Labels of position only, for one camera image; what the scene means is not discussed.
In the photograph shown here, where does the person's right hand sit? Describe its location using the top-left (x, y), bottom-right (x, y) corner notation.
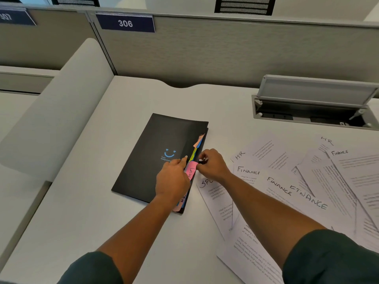
top-left (196, 148), bottom-right (233, 184)

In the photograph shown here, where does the person's left hand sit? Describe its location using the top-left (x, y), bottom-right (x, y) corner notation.
top-left (155, 155), bottom-right (191, 204)

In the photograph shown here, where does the black expanding folder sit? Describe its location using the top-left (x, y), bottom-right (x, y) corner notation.
top-left (111, 113), bottom-right (209, 214)

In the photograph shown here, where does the pile of white papers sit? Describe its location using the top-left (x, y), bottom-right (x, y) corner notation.
top-left (196, 131), bottom-right (379, 284)

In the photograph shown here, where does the person's left forearm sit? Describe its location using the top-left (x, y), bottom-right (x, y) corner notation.
top-left (97, 195), bottom-right (178, 284)

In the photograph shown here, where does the person's right forearm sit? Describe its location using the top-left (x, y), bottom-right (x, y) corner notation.
top-left (220, 173), bottom-right (326, 269)

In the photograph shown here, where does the green left sleeve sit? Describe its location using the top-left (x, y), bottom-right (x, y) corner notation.
top-left (58, 251), bottom-right (124, 284)

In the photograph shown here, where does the green sleeve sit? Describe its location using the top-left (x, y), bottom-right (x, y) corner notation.
top-left (58, 251), bottom-right (124, 284)
top-left (282, 229), bottom-right (379, 284)

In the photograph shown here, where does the grey fabric partition panel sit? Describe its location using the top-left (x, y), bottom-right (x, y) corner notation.
top-left (87, 10), bottom-right (379, 88)

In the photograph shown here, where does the white side desk divider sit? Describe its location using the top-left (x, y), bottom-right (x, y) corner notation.
top-left (0, 37), bottom-right (114, 182)

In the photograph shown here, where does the green right sleeve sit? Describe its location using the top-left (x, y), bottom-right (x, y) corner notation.
top-left (282, 229), bottom-right (379, 284)

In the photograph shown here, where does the black mesh office chair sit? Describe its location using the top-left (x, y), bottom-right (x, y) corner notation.
top-left (214, 0), bottom-right (277, 16)
top-left (50, 0), bottom-right (101, 7)

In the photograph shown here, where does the blue desk number sign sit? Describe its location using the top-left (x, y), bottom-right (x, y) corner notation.
top-left (0, 7), bottom-right (37, 26)
top-left (95, 13), bottom-right (156, 34)

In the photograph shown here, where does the beige partition panel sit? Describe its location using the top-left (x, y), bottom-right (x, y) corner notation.
top-left (0, 2), bottom-right (98, 71)

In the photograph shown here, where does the grey desk cable box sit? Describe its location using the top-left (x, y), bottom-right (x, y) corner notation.
top-left (251, 95), bottom-right (379, 131)

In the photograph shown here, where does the closed grey cable box lid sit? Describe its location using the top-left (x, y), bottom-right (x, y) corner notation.
top-left (0, 71), bottom-right (55, 94)

